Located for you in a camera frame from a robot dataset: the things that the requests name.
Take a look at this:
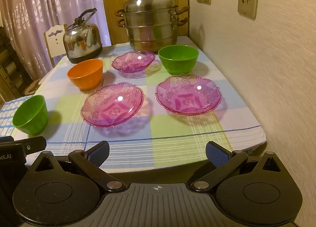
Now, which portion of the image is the stainless steel steamer pot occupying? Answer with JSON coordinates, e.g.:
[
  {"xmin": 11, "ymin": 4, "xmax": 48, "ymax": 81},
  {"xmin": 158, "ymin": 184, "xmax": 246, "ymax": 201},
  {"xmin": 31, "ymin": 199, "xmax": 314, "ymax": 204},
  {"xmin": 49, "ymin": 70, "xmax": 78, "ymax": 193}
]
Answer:
[{"xmin": 116, "ymin": 0, "xmax": 190, "ymax": 53}]

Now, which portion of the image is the white wooden chair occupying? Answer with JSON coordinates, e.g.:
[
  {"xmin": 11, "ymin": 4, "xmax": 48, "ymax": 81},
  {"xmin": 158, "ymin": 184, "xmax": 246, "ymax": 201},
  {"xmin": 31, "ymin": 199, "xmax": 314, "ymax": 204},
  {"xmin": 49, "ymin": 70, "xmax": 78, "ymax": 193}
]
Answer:
[{"xmin": 37, "ymin": 24, "xmax": 68, "ymax": 85}]

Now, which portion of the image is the stainless steel kettle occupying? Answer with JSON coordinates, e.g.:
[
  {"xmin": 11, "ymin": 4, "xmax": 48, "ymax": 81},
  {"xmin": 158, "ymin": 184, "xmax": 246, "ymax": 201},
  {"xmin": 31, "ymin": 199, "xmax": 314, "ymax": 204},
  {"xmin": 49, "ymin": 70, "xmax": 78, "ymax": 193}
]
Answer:
[{"xmin": 63, "ymin": 8, "xmax": 103, "ymax": 64}]

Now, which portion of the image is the black storage rack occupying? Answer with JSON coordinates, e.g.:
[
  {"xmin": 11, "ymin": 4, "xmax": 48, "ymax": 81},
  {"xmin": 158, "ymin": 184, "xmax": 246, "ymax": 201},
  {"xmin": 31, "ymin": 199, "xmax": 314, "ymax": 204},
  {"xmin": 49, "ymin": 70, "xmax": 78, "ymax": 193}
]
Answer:
[{"xmin": 0, "ymin": 26, "xmax": 33, "ymax": 101}]

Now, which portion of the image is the green plastic bowl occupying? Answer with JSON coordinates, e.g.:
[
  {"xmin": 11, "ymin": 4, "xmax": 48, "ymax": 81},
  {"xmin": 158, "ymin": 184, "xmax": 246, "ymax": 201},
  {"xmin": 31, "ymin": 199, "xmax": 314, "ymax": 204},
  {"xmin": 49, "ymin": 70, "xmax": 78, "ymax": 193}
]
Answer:
[
  {"xmin": 158, "ymin": 45, "xmax": 199, "ymax": 75},
  {"xmin": 12, "ymin": 95, "xmax": 48, "ymax": 136}
]

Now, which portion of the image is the small pink glass dish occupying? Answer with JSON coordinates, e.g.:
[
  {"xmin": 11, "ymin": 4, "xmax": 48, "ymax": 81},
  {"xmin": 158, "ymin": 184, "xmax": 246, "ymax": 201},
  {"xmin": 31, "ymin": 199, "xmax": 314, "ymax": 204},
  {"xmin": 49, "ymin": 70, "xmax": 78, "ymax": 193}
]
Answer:
[{"xmin": 111, "ymin": 51, "xmax": 156, "ymax": 74}]

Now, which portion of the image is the beige wall outlet panel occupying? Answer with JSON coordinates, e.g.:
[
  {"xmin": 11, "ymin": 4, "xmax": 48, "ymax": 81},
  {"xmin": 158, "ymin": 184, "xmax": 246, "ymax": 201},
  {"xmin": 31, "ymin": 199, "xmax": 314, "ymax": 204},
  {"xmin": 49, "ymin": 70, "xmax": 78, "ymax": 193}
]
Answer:
[{"xmin": 238, "ymin": 0, "xmax": 259, "ymax": 16}]

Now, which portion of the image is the blue checked white cloth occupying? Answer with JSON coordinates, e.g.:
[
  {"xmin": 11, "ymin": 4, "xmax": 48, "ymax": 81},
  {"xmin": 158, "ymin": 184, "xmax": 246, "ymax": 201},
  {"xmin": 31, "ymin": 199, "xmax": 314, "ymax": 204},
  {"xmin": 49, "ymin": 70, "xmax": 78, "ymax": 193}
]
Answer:
[{"xmin": 0, "ymin": 96, "xmax": 30, "ymax": 137}]

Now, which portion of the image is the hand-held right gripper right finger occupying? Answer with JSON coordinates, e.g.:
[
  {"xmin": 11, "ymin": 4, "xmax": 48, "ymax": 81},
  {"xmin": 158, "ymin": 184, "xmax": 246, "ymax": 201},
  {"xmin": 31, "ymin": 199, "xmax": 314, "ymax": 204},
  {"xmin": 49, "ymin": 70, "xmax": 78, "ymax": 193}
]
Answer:
[{"xmin": 190, "ymin": 141, "xmax": 286, "ymax": 192}]

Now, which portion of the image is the pink glass plate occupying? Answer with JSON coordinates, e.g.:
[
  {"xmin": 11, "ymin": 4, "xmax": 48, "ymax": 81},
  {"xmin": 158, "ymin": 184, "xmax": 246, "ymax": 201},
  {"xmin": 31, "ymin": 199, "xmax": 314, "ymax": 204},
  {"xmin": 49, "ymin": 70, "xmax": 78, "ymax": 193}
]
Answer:
[{"xmin": 81, "ymin": 82, "xmax": 144, "ymax": 127}]

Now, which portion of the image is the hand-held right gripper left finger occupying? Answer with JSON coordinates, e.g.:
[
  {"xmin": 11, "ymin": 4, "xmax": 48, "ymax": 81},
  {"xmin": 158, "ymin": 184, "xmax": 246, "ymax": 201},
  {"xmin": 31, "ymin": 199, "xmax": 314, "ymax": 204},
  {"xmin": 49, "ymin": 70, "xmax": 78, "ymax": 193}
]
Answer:
[{"xmin": 31, "ymin": 141, "xmax": 126, "ymax": 192}]

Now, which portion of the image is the orange plastic bowl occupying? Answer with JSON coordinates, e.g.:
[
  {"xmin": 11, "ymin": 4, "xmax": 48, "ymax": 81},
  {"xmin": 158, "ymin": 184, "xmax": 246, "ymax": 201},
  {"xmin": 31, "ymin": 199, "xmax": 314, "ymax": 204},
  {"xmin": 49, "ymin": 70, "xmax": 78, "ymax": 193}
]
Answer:
[{"xmin": 67, "ymin": 59, "xmax": 103, "ymax": 91}]

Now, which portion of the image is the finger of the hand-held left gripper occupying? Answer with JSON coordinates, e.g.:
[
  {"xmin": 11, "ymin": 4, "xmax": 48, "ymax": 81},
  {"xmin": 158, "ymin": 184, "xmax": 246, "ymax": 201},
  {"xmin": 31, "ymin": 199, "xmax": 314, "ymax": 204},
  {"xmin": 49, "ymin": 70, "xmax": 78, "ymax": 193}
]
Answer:
[{"xmin": 15, "ymin": 136, "xmax": 47, "ymax": 155}]

